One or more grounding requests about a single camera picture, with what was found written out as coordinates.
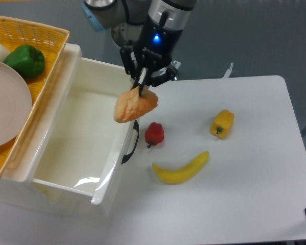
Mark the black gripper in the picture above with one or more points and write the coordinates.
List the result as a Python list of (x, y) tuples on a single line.
[(151, 51)]

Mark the orange triangle bread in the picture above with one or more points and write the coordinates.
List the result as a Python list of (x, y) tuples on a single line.
[(133, 104)]

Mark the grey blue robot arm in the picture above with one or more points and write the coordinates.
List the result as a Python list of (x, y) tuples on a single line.
[(103, 15)]

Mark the open upper white drawer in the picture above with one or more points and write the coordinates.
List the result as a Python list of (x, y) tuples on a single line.
[(84, 151)]

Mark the white drawer cabinet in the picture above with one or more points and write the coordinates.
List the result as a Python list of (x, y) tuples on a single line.
[(16, 183)]

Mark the red bell pepper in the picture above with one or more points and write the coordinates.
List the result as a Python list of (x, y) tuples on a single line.
[(154, 134)]

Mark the yellow bell pepper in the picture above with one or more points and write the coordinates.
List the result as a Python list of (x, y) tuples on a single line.
[(222, 124)]

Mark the yellow banana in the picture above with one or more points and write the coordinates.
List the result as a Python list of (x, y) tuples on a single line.
[(184, 173)]

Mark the yellow woven basket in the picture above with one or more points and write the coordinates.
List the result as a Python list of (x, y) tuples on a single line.
[(38, 46)]

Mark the green bell pepper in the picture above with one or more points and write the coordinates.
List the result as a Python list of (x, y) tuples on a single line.
[(27, 61)]

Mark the beige ribbed plate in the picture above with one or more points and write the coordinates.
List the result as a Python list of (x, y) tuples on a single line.
[(15, 103)]

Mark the black drawer handle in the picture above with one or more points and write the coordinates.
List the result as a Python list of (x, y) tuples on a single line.
[(133, 141)]

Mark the white metal bracket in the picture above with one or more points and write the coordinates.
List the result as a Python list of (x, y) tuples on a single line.
[(228, 72)]

